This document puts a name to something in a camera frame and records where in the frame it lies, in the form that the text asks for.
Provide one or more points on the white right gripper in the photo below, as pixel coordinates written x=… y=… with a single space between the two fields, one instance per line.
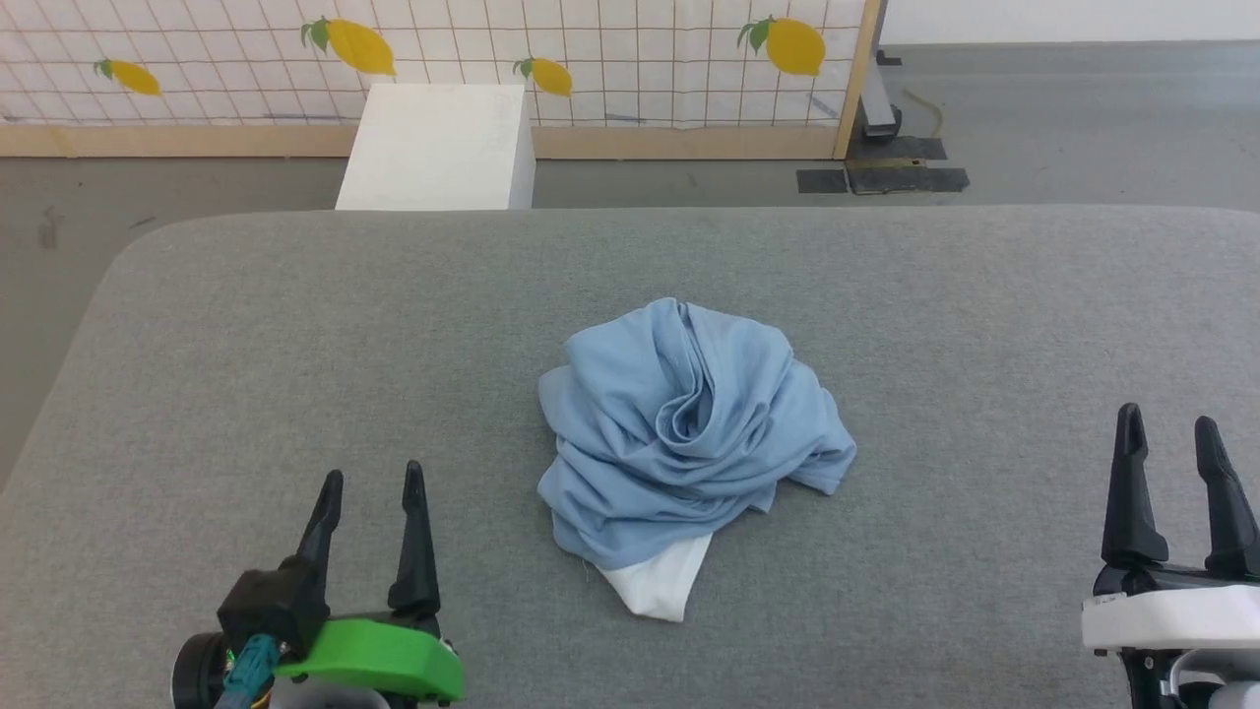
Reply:
x=1171 y=615

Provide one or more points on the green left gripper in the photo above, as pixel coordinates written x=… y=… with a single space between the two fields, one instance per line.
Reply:
x=394 y=662

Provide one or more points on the light blue and white shirt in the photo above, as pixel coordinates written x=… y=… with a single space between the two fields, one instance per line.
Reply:
x=679 y=433

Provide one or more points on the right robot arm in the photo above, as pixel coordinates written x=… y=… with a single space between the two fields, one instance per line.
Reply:
x=1196 y=679

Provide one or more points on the grey upholstered sofa cushion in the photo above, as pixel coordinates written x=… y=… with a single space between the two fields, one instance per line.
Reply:
x=295 y=345

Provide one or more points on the white rectangular block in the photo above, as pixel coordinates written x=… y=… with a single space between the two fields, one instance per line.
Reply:
x=438 y=148

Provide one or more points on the large black floor tape patch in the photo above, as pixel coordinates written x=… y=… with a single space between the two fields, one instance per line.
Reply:
x=906 y=177

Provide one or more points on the lemon print partition screen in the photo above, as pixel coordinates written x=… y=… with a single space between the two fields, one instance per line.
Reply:
x=246 y=98

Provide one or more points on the small black floor tape patch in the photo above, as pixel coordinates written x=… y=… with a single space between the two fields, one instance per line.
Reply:
x=822 y=181

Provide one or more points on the grey metal stand foot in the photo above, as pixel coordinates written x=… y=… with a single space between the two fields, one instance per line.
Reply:
x=878 y=108

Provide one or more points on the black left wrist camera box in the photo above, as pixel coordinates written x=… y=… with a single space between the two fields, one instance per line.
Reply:
x=271 y=606

